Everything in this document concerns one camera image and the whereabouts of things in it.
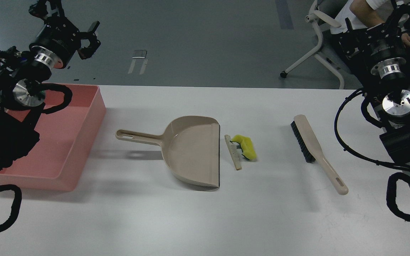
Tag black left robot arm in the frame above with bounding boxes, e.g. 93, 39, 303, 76
0, 0, 101, 232

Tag beige hand brush black bristles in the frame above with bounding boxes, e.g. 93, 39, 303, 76
290, 114, 349, 196

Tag pink plastic bin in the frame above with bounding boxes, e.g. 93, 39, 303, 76
0, 84, 106, 191

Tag white office chair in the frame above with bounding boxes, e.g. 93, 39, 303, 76
279, 0, 351, 89

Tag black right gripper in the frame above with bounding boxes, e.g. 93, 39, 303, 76
338, 0, 410, 77

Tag silver floor plate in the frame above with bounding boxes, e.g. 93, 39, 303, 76
132, 50, 147, 59

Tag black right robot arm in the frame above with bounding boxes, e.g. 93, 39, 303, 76
331, 0, 410, 222

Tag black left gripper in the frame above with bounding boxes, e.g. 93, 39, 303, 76
28, 0, 101, 69

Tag beige plastic dustpan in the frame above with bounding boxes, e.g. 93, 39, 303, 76
115, 116, 221, 188

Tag seated person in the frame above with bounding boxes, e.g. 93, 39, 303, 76
330, 0, 410, 52

